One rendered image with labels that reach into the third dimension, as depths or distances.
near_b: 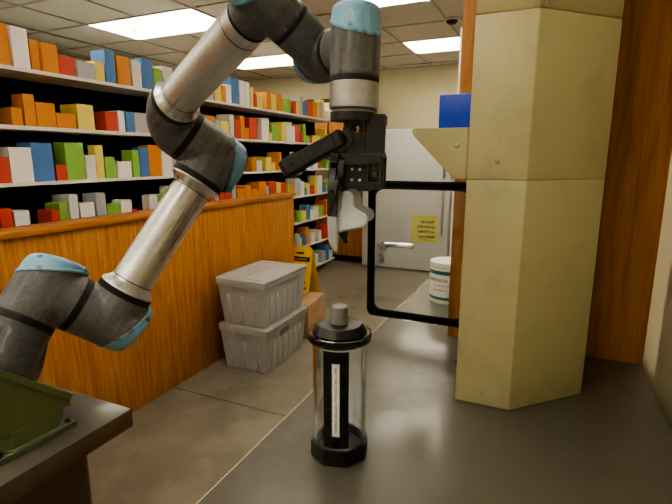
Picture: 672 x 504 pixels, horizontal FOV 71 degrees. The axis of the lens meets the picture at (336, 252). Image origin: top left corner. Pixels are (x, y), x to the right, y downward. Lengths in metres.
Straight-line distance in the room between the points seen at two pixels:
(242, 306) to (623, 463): 2.61
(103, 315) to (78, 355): 1.69
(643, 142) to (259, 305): 2.42
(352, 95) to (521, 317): 0.56
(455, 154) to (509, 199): 0.14
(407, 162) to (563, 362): 5.09
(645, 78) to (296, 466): 1.12
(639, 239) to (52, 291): 1.31
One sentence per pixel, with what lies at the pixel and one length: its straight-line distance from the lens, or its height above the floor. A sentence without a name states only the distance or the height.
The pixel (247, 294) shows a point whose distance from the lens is 3.19.
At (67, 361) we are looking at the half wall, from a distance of 2.73.
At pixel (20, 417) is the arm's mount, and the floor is 1.01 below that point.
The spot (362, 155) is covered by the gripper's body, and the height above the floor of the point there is 1.46.
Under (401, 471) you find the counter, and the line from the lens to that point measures 0.87.
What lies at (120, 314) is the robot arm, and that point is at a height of 1.13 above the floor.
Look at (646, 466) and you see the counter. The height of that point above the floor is 0.94.
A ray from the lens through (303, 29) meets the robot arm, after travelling 0.80.
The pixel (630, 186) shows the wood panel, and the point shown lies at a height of 1.38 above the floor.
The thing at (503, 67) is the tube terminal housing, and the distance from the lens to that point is 0.97.
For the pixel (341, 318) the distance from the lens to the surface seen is 0.78.
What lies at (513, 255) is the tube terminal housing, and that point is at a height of 1.27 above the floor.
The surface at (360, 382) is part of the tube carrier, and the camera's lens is 0.81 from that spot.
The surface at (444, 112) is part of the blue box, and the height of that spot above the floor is 1.56.
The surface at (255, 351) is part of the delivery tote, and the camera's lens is 3.30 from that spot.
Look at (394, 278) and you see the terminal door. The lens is 1.37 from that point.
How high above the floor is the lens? 1.45
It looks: 11 degrees down
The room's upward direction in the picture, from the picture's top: straight up
